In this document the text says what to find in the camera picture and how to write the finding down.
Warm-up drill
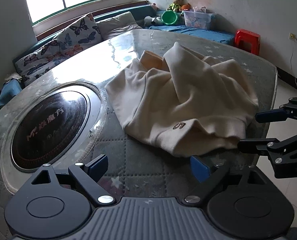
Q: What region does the cream sweatshirt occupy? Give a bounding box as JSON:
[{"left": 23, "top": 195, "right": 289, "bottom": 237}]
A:
[{"left": 105, "top": 43, "right": 259, "bottom": 157}]

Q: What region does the quilted grey star table cover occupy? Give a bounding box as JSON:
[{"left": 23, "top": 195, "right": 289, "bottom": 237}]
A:
[{"left": 0, "top": 29, "right": 277, "bottom": 239}]

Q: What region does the black induction cooktop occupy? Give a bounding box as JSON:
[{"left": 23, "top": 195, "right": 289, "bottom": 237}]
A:
[{"left": 0, "top": 82, "right": 107, "bottom": 194}]

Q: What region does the red plastic stool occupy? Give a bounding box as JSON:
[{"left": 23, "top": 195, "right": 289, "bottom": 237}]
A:
[{"left": 234, "top": 29, "right": 261, "bottom": 56}]

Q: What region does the blue bench mattress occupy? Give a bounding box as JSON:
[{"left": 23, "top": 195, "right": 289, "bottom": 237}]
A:
[{"left": 146, "top": 25, "right": 235, "bottom": 46}]

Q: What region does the long butterfly print cushion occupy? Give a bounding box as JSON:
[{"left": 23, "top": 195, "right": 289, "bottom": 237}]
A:
[{"left": 12, "top": 39, "right": 70, "bottom": 81}]

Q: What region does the clear plastic storage box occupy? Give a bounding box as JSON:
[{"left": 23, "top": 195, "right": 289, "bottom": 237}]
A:
[{"left": 184, "top": 11, "right": 217, "bottom": 30}]

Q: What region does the beige cushion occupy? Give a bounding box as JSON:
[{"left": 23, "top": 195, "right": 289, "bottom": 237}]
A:
[{"left": 97, "top": 11, "right": 142, "bottom": 40}]

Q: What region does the orange plush toy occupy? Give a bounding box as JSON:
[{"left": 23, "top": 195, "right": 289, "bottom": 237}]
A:
[{"left": 181, "top": 3, "right": 191, "bottom": 11}]

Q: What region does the green plastic basin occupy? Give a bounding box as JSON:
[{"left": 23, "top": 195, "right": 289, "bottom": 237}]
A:
[{"left": 161, "top": 10, "right": 178, "bottom": 25}]

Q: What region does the grey plush toy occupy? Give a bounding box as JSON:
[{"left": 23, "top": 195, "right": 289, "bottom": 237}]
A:
[{"left": 144, "top": 16, "right": 163, "bottom": 27}]

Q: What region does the teddy bear plush toy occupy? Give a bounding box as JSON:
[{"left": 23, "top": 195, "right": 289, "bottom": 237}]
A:
[{"left": 167, "top": 0, "right": 185, "bottom": 12}]

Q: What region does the white wall socket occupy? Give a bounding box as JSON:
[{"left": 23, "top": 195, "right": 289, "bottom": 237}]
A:
[{"left": 289, "top": 33, "right": 297, "bottom": 44}]

